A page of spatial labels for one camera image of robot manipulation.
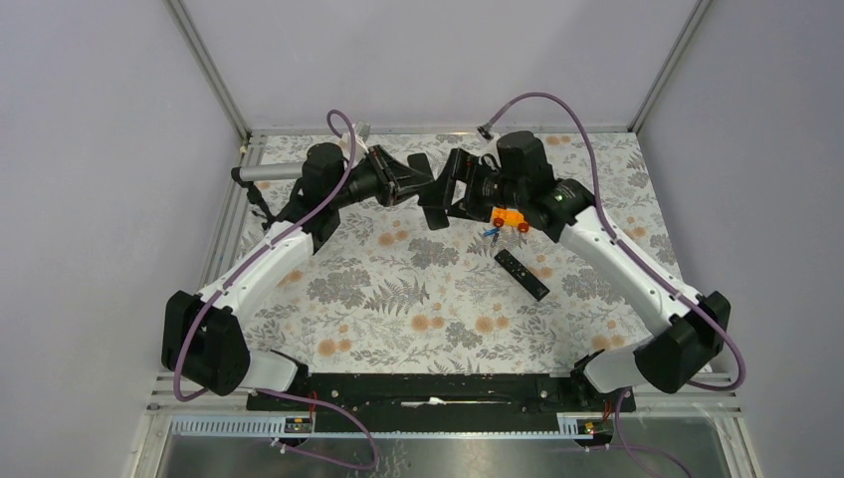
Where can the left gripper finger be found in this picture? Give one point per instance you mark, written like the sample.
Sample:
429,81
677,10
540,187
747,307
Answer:
402,190
389,169

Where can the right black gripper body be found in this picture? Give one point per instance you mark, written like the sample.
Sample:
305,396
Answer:
486,188

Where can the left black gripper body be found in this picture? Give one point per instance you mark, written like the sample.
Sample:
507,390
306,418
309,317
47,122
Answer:
373,179

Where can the black remote control back up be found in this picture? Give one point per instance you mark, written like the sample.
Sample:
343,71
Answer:
435,219

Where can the black battery cover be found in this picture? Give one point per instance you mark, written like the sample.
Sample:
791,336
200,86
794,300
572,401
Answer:
440,194

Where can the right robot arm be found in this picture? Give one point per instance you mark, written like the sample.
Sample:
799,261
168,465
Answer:
686,326

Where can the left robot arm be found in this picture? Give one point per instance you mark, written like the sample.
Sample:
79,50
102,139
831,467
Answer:
202,337

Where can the black remote control with buttons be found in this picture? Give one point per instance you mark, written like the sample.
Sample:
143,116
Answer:
519,272

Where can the grey microphone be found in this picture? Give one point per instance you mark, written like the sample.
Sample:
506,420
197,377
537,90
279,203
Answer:
267,172

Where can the floral table mat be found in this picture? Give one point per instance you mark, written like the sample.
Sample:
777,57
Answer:
386,294

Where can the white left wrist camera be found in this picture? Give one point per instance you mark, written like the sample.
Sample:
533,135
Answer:
353,144

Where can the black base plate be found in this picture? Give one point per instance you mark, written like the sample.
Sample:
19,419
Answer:
437,403

